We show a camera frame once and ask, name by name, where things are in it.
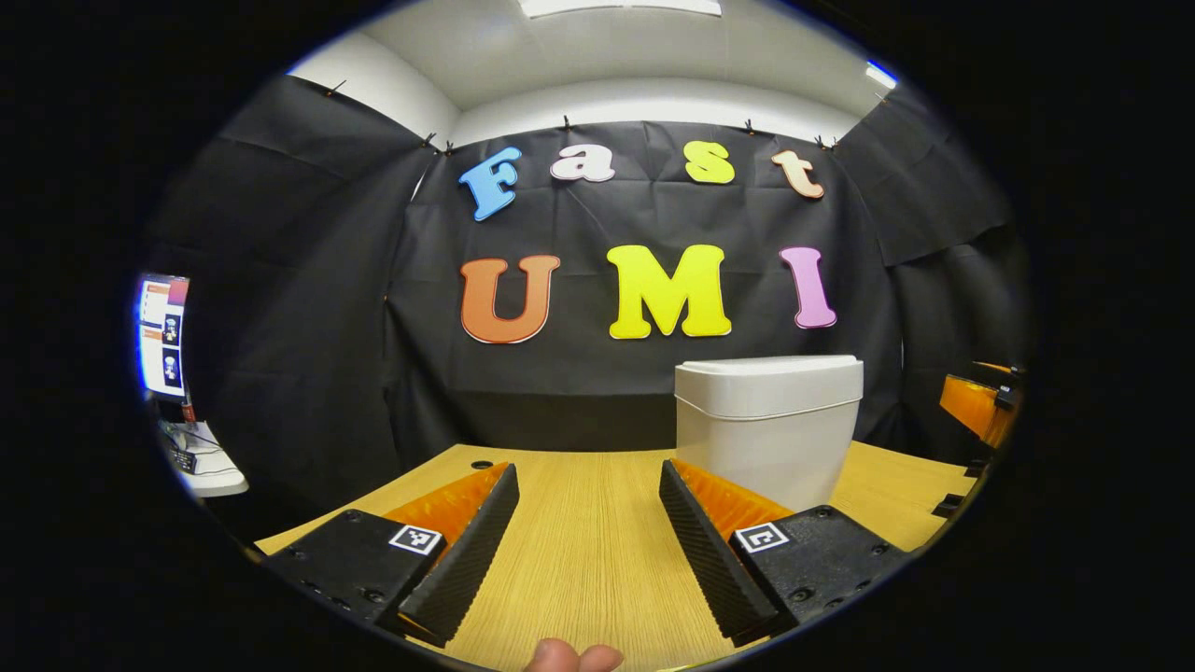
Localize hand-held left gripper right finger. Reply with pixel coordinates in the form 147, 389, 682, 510
657, 459, 911, 650

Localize computer monitor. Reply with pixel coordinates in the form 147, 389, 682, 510
137, 273, 190, 402

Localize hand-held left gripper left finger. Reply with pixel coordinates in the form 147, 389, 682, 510
264, 462, 521, 650

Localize wooden desktop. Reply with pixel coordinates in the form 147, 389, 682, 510
254, 443, 981, 672

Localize long ceiling light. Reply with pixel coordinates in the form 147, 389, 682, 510
518, 0, 723, 18

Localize white side table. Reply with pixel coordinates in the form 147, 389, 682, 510
159, 420, 250, 498

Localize white desktop garbage bin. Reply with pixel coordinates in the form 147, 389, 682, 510
674, 355, 865, 512

